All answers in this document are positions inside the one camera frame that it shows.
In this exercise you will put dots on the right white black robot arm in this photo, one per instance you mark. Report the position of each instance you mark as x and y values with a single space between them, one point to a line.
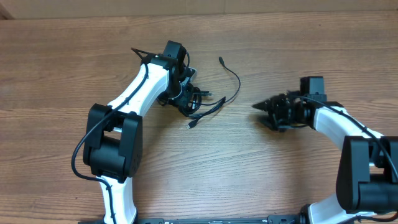
366 184

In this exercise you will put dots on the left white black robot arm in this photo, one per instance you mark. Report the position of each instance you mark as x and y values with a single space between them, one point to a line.
110 152

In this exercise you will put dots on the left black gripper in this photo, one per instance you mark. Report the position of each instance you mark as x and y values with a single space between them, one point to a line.
183 100

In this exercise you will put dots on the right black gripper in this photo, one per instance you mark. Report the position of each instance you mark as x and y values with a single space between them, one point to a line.
272 107

